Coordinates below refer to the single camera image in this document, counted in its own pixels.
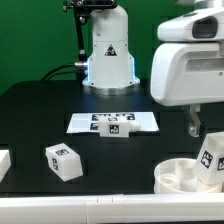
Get white obstacle wall left piece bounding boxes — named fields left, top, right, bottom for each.
left=0, top=150, right=11, bottom=182

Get black cables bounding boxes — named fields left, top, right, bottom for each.
left=41, top=61, right=88, bottom=82

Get white paper with tags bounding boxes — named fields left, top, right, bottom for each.
left=67, top=112, right=159, bottom=133

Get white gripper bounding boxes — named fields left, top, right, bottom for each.
left=151, top=7, right=224, bottom=137

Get black camera stand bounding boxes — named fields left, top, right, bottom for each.
left=62, top=0, right=118, bottom=81

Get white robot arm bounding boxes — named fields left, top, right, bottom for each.
left=83, top=0, right=224, bottom=137

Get white front rail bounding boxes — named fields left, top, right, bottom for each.
left=0, top=193, right=224, bottom=224

